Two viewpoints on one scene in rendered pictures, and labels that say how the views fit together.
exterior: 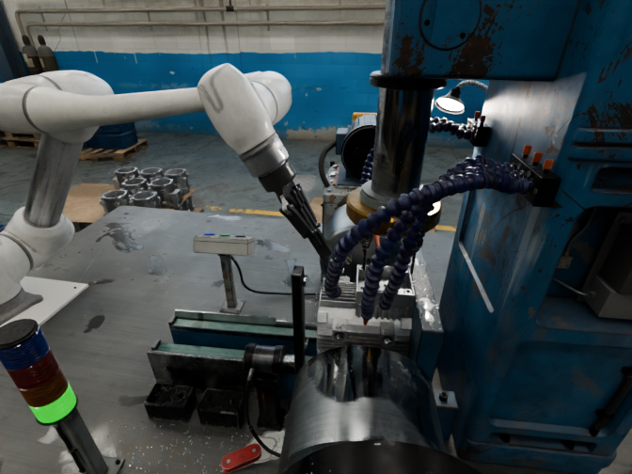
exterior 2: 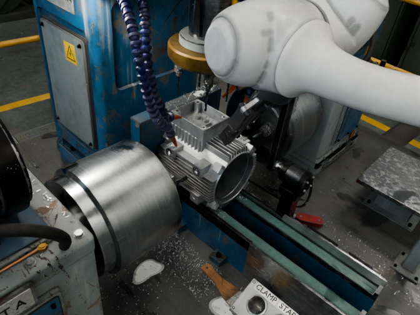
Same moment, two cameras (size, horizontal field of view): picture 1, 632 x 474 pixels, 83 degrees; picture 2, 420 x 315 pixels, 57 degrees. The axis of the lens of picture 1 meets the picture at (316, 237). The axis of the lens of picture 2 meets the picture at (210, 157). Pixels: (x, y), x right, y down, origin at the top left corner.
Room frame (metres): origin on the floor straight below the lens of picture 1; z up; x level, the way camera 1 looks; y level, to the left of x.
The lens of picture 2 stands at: (1.33, 0.35, 1.67)
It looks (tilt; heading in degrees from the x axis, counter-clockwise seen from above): 38 degrees down; 213
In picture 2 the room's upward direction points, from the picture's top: 7 degrees clockwise
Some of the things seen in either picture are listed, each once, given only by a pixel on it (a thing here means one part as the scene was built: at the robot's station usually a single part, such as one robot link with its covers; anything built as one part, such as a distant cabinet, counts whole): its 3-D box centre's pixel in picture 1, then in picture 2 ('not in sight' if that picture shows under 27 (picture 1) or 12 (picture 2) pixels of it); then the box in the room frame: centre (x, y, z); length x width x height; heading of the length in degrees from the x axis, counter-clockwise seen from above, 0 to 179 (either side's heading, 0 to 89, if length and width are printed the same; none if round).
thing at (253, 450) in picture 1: (242, 458); (309, 220); (0.43, 0.16, 0.81); 0.09 x 0.03 x 0.02; 114
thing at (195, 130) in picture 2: (382, 292); (199, 125); (0.63, -0.15, 1.11); 0.12 x 0.11 x 0.07; 83
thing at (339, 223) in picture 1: (362, 239); (94, 217); (0.99, -0.15, 1.04); 0.37 x 0.25 x 0.25; 173
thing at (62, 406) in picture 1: (53, 400); not in sight; (0.40, 0.46, 1.05); 0.06 x 0.06 x 0.04
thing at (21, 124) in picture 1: (20, 107); not in sight; (0.87, 0.70, 1.46); 0.18 x 0.14 x 0.13; 76
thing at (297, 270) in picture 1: (298, 323); (281, 131); (0.52, 0.03, 1.12); 0.04 x 0.03 x 0.26; 83
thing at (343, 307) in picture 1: (361, 322); (207, 160); (0.63, -0.11, 1.01); 0.20 x 0.19 x 0.19; 83
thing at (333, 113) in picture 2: not in sight; (315, 102); (0.04, -0.04, 0.99); 0.35 x 0.31 x 0.37; 173
